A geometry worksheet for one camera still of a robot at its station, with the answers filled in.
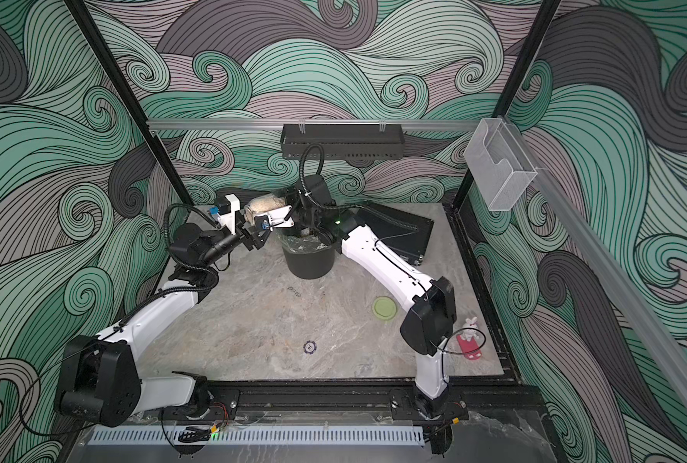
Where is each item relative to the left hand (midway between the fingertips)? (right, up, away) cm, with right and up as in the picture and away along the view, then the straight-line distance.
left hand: (266, 207), depth 71 cm
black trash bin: (+8, -18, +29) cm, 36 cm away
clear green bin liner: (+8, -9, +6) cm, 14 cm away
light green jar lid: (+34, -31, +19) cm, 49 cm away
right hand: (+2, +3, +3) cm, 5 cm away
